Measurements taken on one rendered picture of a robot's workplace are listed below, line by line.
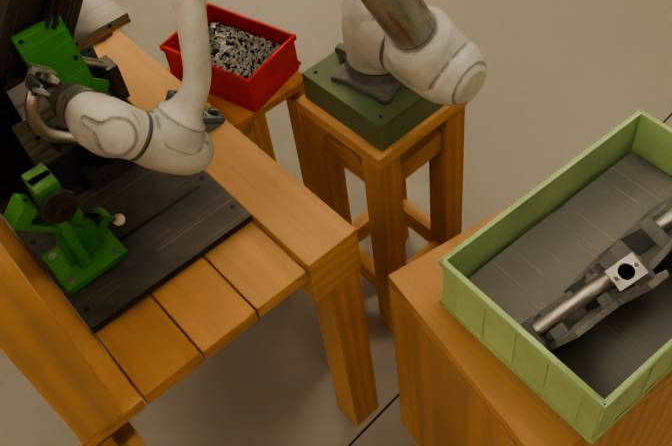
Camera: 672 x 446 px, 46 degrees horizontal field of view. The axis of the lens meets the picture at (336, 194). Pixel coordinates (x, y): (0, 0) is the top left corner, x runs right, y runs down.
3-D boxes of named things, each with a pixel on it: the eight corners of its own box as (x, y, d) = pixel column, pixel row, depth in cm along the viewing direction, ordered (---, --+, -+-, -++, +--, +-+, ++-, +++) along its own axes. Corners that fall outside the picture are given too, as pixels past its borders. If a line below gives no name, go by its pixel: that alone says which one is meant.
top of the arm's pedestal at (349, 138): (382, 50, 224) (381, 39, 221) (468, 103, 207) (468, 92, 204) (296, 110, 212) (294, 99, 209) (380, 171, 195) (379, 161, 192)
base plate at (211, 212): (35, 17, 239) (32, 11, 237) (253, 220, 180) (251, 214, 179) (-97, 88, 224) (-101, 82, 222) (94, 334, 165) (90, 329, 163)
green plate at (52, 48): (88, 84, 190) (46, 6, 178) (102, 93, 184) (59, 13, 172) (46, 109, 186) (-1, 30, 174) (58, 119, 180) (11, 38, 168)
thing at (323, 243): (61, 3, 265) (43, -35, 253) (362, 267, 184) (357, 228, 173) (23, 24, 260) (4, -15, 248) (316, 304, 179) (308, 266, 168)
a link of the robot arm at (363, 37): (380, 25, 203) (375, -51, 186) (430, 57, 193) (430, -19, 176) (331, 55, 197) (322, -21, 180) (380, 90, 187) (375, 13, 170)
